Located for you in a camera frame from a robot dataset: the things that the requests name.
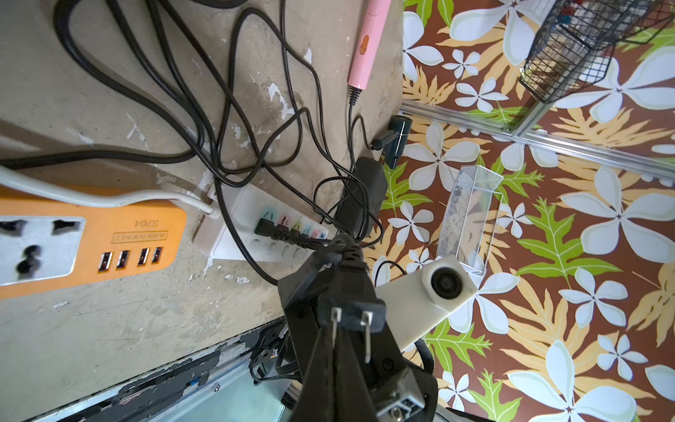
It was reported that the orange power strip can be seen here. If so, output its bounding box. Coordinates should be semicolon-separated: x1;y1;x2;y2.
1;188;187;299

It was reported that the black wire basket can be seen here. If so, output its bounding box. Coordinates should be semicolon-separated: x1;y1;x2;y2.
520;1;674;105

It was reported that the white mesh basket right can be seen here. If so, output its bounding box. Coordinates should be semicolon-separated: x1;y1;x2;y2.
437;165;504;277

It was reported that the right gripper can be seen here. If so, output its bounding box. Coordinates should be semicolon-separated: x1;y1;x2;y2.
278;235;437;421

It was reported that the pink hair dryer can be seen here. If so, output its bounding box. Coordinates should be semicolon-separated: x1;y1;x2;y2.
347;0;391;106

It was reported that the black hair dryer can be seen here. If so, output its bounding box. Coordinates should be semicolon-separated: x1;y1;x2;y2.
370;115;412;170

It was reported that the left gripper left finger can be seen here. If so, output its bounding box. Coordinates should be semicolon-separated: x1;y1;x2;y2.
290;327;336;421

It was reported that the white multicolour power strip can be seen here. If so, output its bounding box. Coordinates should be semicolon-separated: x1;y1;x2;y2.
194;185;329;264

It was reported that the black dryer power cable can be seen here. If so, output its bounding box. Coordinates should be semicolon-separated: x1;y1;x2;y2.
310;113;386;246

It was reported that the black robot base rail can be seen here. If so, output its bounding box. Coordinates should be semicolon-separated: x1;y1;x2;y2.
32;318;286;421

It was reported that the black plastic tool case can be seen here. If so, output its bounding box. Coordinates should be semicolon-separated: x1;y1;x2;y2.
336;156;388;238

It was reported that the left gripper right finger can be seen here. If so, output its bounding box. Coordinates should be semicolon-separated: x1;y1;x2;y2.
337;330;378;422

